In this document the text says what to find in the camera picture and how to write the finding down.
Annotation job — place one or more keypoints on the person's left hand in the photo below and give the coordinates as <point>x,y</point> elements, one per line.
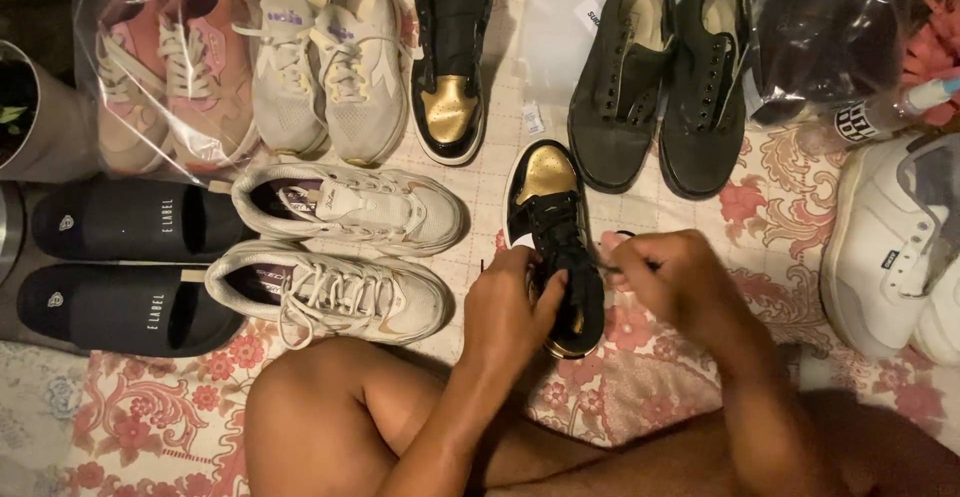
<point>499,309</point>

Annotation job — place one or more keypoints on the person's right hand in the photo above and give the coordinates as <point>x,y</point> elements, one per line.
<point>675,275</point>

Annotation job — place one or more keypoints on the person's right fingers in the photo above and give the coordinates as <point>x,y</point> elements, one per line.
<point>621,260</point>

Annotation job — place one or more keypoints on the black gold laced sneaker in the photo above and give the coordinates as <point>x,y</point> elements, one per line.
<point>546,197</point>

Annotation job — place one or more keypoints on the dark suede shoe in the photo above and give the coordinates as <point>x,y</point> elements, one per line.
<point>701,129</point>
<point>615,114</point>

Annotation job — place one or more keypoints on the small white tag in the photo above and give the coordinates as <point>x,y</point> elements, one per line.
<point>532,118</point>

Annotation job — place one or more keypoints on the pink floral bedsheet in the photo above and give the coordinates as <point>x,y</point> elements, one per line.
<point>780,204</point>

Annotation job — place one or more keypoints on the empty clear bag white label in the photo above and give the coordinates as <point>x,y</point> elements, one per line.
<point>555,39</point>

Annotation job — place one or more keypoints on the white chunky sneaker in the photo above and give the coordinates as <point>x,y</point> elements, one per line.
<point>390,212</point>
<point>375,302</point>

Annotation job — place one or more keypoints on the white leather high-top sneaker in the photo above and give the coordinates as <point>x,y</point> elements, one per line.
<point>941,324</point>
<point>870,257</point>

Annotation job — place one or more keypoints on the black gold unlaced sneaker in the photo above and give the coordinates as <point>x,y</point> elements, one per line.
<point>448,69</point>

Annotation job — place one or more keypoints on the clear spray bottle black label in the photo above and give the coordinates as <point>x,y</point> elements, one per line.
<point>862,118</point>

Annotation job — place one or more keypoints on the clear bag with black shoe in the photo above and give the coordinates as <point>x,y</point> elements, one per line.
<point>825,39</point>

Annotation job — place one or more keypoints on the white mesh sneaker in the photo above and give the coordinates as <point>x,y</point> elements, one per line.
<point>367,91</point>
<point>285,84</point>

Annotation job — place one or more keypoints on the person's right leg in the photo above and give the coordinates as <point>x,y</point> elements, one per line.
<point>892,444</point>

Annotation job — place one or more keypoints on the person's leg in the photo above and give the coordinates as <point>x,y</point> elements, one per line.
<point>322,422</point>
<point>892,444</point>

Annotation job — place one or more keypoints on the person's left leg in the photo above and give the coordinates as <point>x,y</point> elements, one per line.
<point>322,422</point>

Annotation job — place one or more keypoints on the pink artificial flower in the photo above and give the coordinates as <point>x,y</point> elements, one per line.
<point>930,46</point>

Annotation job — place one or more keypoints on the clear plastic bag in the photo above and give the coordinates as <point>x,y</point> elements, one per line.
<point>247,159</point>

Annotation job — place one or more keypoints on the pink sneaker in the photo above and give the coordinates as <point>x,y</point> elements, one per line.
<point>131,99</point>
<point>210,84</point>

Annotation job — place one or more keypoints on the black slide sandal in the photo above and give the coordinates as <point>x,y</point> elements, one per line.
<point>127,219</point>
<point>112,309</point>

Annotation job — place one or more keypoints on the grey plant pot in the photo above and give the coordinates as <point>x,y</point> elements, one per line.
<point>60,129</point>

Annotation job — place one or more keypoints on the metal container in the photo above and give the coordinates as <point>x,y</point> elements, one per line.
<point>9,234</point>

